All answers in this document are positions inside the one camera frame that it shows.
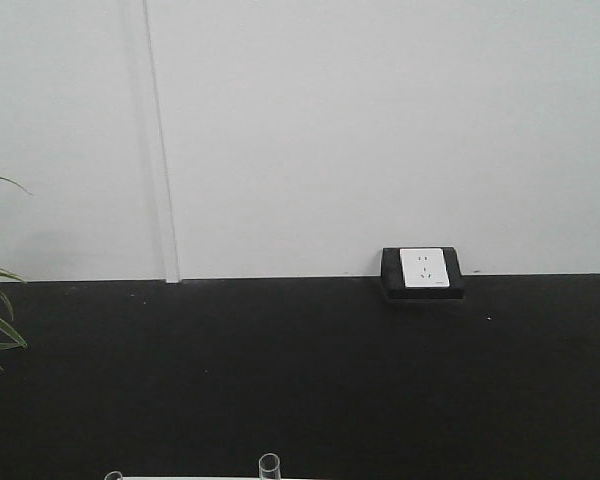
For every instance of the clear glass cylinder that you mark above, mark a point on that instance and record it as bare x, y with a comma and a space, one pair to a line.
114, 475
269, 467

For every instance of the black socket mounting box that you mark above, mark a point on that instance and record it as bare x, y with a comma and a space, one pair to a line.
394, 288

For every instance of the white wall power socket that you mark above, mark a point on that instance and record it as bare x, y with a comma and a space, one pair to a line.
424, 268

